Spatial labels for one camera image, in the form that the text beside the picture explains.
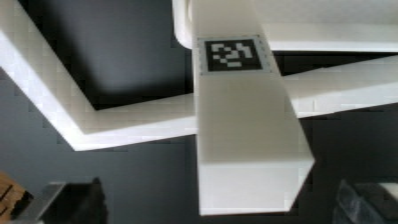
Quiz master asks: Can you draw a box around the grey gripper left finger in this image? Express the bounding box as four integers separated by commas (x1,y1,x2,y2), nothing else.
10,178,108,224

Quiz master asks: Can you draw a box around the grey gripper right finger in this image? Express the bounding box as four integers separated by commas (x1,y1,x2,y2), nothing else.
334,180,398,224

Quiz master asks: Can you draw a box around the white desk leg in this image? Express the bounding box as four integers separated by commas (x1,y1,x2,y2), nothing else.
191,0,314,216

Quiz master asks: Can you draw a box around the white desk top tray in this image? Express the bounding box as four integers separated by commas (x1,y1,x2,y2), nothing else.
170,0,398,52

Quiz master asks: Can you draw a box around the white front fence bar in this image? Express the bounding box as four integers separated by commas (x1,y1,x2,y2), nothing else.
69,52,398,151

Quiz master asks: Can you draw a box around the white left fence block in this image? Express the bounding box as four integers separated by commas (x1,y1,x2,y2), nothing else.
0,0,106,151

